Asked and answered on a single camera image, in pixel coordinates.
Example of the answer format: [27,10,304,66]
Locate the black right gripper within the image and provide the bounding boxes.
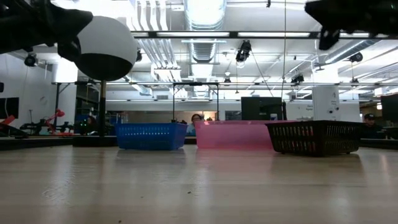
[304,0,379,51]

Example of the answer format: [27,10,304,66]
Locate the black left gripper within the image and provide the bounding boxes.
[29,0,95,63]

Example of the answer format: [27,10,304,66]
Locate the pink translucent plastic bin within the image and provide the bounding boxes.
[195,119,296,151]

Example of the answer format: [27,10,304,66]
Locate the white globe lamp black stand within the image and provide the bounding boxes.
[73,15,138,147]

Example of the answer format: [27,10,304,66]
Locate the white square pillar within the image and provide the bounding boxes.
[312,85,341,122]

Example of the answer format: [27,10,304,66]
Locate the black computer monitor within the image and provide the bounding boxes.
[241,96,284,121]

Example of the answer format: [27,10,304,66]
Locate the dark monitor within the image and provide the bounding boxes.
[380,93,398,124]

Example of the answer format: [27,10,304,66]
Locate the black plastic basket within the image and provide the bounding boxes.
[265,119,365,157]

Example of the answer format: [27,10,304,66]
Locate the person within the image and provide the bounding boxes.
[185,113,203,137]
[361,113,387,140]

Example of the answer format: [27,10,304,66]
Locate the blue plastic basket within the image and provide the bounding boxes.
[113,122,188,151]

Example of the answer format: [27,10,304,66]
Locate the thin hanging cable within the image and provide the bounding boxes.
[280,0,288,99]

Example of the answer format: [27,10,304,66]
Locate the black hanging ceiling camera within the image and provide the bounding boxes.
[234,39,252,63]
[290,73,305,85]

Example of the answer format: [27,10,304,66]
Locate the black overhead frame beam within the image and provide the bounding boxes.
[130,30,398,39]

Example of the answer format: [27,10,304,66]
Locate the dark wall screen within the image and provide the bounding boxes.
[0,96,20,119]

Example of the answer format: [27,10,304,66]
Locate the black aluminium table frame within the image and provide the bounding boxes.
[0,136,398,151]

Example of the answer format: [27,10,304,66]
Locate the silver ventilation duct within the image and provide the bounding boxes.
[183,0,228,72]

